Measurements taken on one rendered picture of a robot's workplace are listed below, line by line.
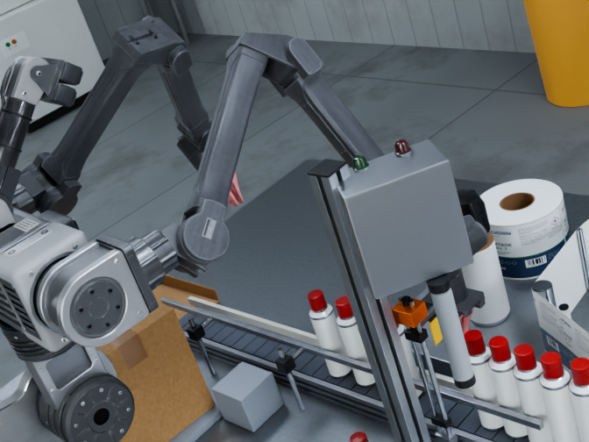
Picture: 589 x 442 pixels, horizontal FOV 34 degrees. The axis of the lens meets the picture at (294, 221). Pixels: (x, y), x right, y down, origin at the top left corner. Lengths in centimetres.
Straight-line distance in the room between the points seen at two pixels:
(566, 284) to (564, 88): 308
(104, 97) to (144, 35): 14
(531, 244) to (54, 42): 562
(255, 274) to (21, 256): 121
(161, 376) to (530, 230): 85
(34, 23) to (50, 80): 567
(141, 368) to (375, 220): 76
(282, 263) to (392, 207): 120
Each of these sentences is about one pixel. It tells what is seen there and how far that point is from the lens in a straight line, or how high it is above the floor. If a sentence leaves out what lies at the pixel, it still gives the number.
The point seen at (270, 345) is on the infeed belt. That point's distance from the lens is 222.
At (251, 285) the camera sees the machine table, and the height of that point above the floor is 83.
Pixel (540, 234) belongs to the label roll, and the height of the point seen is 99.
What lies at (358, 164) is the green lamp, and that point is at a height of 149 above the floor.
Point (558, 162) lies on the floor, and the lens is 452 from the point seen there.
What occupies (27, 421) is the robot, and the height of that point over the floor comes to 115.
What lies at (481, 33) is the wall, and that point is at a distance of 599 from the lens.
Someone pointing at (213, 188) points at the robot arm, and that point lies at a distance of 153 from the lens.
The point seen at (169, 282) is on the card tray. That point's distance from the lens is 270.
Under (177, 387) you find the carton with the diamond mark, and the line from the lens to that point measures 208.
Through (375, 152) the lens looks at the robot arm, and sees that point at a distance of 169.
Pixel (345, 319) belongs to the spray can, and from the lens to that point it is 191.
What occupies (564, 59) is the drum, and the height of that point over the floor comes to 27.
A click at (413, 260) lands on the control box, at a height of 133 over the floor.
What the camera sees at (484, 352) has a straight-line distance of 173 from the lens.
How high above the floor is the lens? 211
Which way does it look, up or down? 27 degrees down
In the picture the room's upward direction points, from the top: 19 degrees counter-clockwise
